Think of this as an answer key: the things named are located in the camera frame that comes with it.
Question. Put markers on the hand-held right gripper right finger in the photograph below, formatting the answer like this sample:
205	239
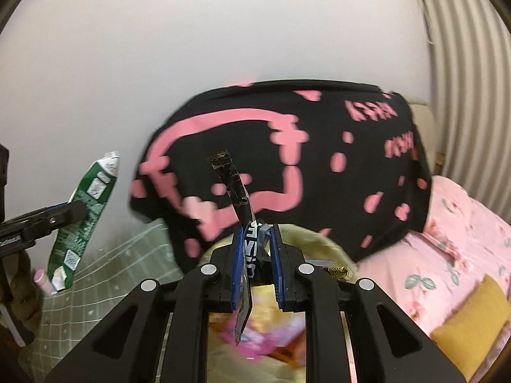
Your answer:
277	271

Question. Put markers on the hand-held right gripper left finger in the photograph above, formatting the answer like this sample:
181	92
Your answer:
238	271

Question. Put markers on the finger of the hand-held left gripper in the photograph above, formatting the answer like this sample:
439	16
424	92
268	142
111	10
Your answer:
58	207
60	219

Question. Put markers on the yellow plastic bag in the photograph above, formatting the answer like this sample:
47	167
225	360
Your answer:
315	243

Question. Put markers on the black strip wrapper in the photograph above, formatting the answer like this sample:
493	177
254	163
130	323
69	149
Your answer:
235	191

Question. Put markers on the orange snack wrapper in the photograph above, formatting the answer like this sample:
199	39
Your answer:
289	355

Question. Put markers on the small pink bottle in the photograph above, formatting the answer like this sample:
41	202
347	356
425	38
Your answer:
42	281

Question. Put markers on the green checked tablecloth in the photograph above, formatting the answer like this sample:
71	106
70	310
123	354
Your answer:
119	263

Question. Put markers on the black cloth with pink print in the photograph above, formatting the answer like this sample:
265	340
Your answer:
319	191

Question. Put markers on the pink floral bed sheet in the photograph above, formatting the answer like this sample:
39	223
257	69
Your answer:
459	227

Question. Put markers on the yellow pillow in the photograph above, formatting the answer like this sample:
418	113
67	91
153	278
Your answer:
471	323

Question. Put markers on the beige headboard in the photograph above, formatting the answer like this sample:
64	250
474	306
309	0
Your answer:
425	127

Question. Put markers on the striped curtain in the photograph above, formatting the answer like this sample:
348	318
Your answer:
471	87

